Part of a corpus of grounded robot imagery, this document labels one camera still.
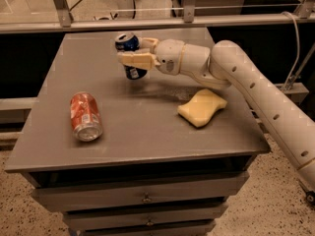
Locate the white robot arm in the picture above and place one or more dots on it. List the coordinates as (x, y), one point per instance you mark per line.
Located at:
(223, 65)

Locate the yellow sponge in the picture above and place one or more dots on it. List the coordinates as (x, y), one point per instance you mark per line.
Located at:
(200, 109)

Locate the grey drawer cabinet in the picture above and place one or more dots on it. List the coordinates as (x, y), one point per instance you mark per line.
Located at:
(150, 173)

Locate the metal railing frame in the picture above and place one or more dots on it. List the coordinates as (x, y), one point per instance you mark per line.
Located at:
(27, 16)

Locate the black caster wheel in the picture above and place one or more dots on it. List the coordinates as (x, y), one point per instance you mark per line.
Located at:
(309, 195)

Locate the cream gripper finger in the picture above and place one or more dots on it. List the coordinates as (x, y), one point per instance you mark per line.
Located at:
(148, 43)
(140, 60)

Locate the orange soda can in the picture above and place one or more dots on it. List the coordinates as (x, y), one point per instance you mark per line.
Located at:
(85, 118)

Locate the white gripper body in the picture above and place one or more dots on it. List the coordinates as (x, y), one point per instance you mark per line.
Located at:
(168, 56)

